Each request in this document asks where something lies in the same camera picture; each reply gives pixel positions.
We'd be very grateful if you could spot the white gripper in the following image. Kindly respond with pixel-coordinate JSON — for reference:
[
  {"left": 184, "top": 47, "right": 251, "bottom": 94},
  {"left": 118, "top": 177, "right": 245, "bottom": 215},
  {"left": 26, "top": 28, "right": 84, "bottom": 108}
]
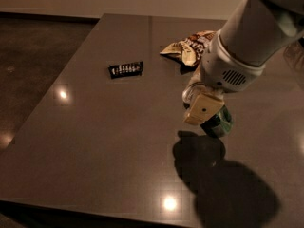
[{"left": 183, "top": 31, "right": 265, "bottom": 125}]

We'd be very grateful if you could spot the green soda can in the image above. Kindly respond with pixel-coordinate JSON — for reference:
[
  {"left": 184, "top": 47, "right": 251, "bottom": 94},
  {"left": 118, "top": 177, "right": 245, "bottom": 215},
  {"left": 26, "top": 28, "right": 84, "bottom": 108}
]
[{"left": 181, "top": 81, "right": 235, "bottom": 139}]

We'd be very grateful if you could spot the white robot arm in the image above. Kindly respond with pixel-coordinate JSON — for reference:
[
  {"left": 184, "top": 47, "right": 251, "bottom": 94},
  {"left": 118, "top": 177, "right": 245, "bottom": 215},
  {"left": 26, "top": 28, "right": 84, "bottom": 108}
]
[{"left": 182, "top": 0, "right": 304, "bottom": 125}]

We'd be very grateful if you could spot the brown chip bag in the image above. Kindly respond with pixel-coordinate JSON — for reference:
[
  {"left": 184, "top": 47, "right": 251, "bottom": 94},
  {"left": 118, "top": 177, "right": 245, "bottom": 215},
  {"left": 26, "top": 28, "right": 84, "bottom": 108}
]
[{"left": 160, "top": 30, "right": 216, "bottom": 67}]

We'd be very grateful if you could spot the black snack bar wrapper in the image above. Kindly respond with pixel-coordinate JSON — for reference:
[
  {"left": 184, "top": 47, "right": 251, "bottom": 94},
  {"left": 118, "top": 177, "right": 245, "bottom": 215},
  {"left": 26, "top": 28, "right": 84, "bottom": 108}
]
[{"left": 108, "top": 61, "right": 143, "bottom": 79}]

